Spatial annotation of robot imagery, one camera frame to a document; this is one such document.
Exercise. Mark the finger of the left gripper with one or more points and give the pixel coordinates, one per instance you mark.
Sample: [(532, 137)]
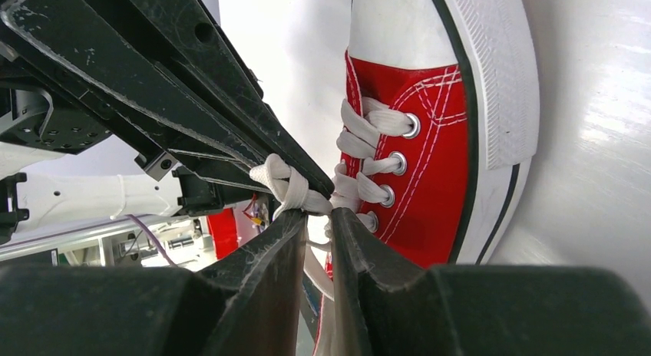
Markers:
[(195, 196)]

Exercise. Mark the white shoelace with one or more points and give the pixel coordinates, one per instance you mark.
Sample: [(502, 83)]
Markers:
[(363, 141)]

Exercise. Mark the aluminium frame rail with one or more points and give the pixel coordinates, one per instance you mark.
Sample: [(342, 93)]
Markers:
[(108, 243)]

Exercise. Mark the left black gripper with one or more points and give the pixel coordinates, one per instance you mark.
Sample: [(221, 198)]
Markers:
[(159, 74)]

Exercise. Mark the red sneaker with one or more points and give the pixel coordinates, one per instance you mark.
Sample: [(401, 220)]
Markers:
[(471, 65)]

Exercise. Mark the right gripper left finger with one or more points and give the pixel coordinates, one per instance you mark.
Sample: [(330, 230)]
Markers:
[(245, 304)]

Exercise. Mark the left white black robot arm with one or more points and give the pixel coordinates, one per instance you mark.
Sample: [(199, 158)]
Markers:
[(41, 188)]

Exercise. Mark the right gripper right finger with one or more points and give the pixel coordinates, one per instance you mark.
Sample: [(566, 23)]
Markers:
[(386, 305)]

